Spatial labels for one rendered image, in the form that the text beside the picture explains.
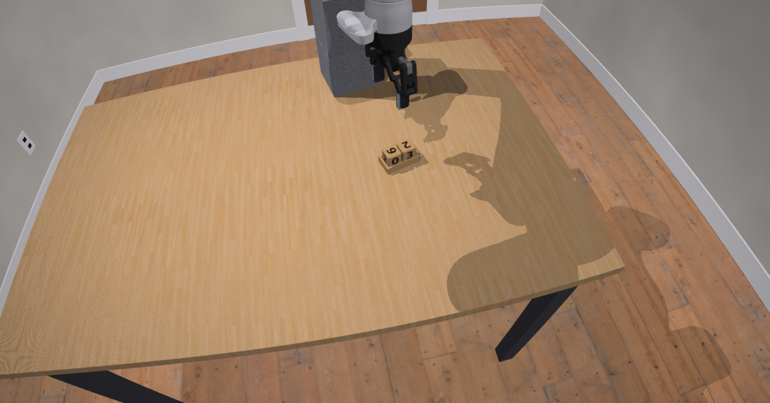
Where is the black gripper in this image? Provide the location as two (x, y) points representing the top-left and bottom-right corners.
(365, 25), (417, 110)

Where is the tan wooden number cube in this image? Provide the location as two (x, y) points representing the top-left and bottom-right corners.
(382, 144), (402, 167)
(396, 139), (416, 161)

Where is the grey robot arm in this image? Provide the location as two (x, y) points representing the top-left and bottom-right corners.
(337, 0), (413, 45)

